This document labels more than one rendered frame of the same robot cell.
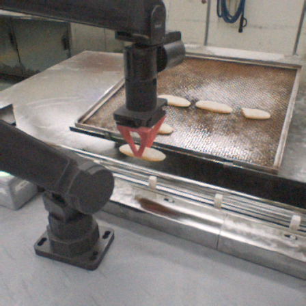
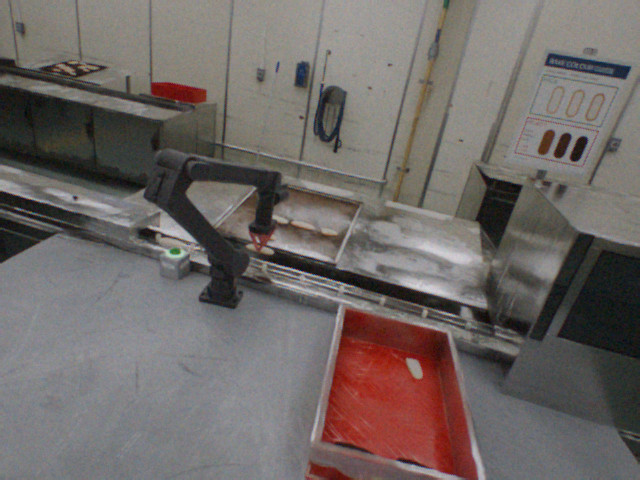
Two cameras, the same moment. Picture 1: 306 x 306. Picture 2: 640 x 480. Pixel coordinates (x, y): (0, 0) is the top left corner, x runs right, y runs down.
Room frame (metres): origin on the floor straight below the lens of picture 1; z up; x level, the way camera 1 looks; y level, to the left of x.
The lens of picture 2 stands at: (-0.66, 0.13, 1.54)
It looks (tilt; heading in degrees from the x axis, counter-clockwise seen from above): 25 degrees down; 345
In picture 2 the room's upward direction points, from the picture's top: 10 degrees clockwise
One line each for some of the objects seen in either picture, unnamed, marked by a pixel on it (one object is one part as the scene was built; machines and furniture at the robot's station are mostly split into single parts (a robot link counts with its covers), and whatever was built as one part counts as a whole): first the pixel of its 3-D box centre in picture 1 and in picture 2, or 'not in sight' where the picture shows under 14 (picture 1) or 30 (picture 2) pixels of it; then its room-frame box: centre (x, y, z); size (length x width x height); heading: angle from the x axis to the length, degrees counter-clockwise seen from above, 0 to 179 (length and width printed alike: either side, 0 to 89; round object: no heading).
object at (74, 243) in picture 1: (72, 227); (222, 286); (0.39, 0.13, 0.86); 0.12 x 0.09 x 0.08; 72
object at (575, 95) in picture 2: not in sight; (565, 116); (0.77, -1.16, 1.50); 0.33 x 0.01 x 0.45; 65
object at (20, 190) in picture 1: (14, 188); (175, 267); (0.53, 0.29, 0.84); 0.08 x 0.08 x 0.11; 64
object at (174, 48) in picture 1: (153, 38); (272, 187); (0.57, 0.00, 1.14); 0.11 x 0.09 x 0.12; 141
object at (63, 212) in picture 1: (74, 185); (226, 262); (0.41, 0.13, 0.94); 0.09 x 0.05 x 0.10; 141
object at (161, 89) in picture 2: not in sight; (179, 92); (4.28, 0.78, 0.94); 0.51 x 0.36 x 0.13; 68
